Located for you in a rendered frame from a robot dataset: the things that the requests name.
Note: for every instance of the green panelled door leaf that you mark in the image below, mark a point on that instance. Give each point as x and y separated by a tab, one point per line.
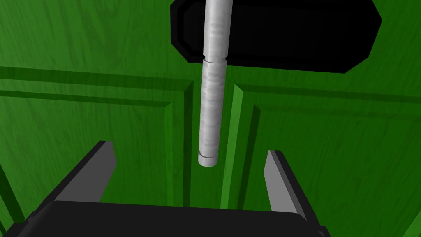
82	115

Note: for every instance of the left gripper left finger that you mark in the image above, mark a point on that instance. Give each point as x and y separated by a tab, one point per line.
86	176

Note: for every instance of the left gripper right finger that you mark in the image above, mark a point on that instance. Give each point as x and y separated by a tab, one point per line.
283	184

